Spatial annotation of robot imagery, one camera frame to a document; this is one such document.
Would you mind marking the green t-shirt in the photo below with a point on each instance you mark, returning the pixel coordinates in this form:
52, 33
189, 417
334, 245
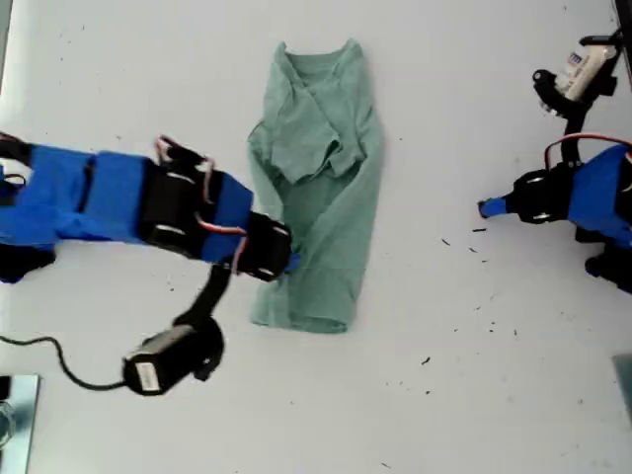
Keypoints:
326, 222

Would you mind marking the black clamp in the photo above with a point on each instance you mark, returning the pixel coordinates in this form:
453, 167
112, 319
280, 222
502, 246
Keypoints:
4, 387

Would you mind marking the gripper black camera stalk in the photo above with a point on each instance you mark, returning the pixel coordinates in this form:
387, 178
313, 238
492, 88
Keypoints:
210, 291
575, 128

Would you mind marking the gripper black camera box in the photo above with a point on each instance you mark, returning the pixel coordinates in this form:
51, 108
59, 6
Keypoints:
158, 355

